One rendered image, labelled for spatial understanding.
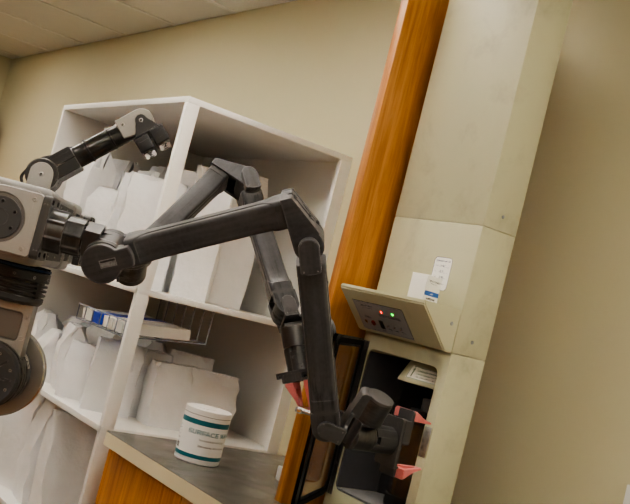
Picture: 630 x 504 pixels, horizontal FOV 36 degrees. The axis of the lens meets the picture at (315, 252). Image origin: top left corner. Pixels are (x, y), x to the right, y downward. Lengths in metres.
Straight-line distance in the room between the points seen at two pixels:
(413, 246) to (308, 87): 1.54
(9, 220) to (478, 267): 1.04
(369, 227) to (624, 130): 0.70
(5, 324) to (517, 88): 1.25
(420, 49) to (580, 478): 1.16
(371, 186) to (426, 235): 0.22
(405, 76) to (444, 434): 0.93
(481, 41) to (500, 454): 1.08
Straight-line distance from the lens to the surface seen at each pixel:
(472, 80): 2.47
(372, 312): 2.38
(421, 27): 2.65
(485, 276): 2.30
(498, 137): 2.33
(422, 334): 2.27
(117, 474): 2.92
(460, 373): 2.30
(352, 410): 1.97
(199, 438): 2.75
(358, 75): 3.62
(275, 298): 2.33
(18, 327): 2.16
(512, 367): 2.72
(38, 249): 1.87
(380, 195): 2.55
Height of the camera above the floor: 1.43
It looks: 3 degrees up
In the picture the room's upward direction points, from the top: 14 degrees clockwise
